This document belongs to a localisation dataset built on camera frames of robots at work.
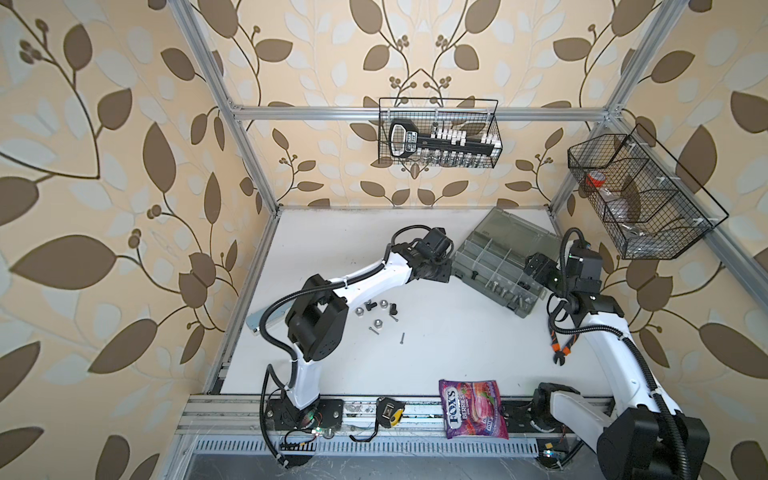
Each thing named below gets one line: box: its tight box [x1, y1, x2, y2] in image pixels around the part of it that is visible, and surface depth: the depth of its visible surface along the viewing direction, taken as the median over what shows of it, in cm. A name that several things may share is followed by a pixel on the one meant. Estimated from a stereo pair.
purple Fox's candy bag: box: [439, 379, 509, 439], surface depth 75 cm
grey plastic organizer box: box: [452, 207, 562, 319], surface depth 103 cm
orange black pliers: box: [549, 332, 579, 366], surface depth 86 cm
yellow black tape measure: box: [349, 397, 406, 442], surface depth 74 cm
